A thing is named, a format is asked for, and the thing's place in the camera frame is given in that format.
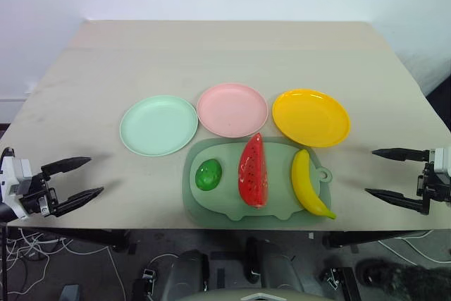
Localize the black fuzzy object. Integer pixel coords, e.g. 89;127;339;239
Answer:
354;257;451;301

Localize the yellow plate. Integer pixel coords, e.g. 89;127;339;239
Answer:
271;88;352;149

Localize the yellow toy banana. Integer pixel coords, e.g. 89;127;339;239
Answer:
290;149;338;220

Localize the mint green plate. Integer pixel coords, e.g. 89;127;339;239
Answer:
118;94;199;157

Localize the black table leg strut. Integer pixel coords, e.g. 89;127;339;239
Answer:
322;230;436;251
19;228;132;254

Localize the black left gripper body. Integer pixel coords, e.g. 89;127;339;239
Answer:
20;169;60;219

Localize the pink plate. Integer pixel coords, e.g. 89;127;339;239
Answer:
196;82;269;139

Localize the green pig-shaped board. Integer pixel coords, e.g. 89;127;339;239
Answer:
182;135;333;224

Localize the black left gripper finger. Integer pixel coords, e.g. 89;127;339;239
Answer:
40;156;92;180
52;187;105;218

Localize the white floor cable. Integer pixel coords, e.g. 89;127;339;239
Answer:
0;228;125;295
377;230;451;267

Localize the red watermelon slice toy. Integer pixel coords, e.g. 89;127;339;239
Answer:
237;132;269;209

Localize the grey robot torso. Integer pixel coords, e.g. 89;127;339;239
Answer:
183;288;340;301

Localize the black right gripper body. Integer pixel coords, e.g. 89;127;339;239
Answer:
416;161;442;216

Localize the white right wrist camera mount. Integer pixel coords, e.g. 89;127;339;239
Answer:
428;147;451;177

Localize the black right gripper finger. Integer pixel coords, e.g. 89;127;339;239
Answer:
364;188;430;214
371;147;431;164

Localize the green round toy fruit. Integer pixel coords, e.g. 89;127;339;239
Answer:
194;158;223;192

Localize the dark rounded shape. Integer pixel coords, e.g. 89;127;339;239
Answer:
245;238;304;294
164;250;211;299

